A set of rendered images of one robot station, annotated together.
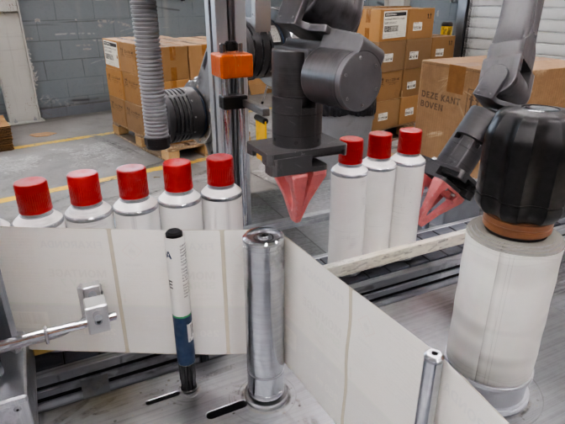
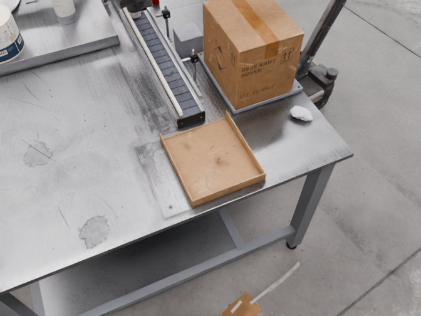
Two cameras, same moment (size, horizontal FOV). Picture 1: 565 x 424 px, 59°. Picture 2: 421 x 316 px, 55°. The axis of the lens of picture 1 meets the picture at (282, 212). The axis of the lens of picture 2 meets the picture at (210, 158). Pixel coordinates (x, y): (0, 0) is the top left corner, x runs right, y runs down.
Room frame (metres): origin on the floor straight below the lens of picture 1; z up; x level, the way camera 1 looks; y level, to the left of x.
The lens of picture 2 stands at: (1.10, -1.73, 1.95)
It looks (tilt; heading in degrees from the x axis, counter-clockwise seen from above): 54 degrees down; 92
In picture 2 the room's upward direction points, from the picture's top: straight up
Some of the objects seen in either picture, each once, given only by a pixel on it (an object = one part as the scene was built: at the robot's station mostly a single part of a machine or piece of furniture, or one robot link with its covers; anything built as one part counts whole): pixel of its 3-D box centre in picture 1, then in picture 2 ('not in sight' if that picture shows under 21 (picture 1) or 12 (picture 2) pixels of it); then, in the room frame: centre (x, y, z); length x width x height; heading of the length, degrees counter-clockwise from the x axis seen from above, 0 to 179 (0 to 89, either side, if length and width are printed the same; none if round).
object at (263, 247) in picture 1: (264, 320); not in sight; (0.40, 0.02, 0.97); 0.05 x 0.05 x 0.19
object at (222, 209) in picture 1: (223, 232); not in sight; (0.58, 0.08, 0.98); 0.05 x 0.05 x 0.20
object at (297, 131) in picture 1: (297, 126); not in sight; (0.56, -0.02, 1.13); 0.10 x 0.07 x 0.07; 117
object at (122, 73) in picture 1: (175, 92); not in sight; (4.54, 0.96, 0.45); 1.20 x 0.84 x 0.89; 38
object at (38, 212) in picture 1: (48, 265); not in sight; (0.49, 0.27, 0.98); 0.05 x 0.05 x 0.20
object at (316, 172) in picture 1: (287, 187); not in sight; (0.55, -0.01, 1.05); 0.07 x 0.07 x 0.09; 27
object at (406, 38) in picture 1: (381, 71); not in sight; (4.97, -0.96, 0.57); 1.20 x 0.85 x 1.14; 129
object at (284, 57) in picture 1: (301, 72); not in sight; (0.56, -0.02, 1.19); 0.07 x 0.06 x 0.07; 37
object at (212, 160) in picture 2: not in sight; (210, 155); (1.07, -0.92, 0.85); 0.30 x 0.26 x 0.04; 116
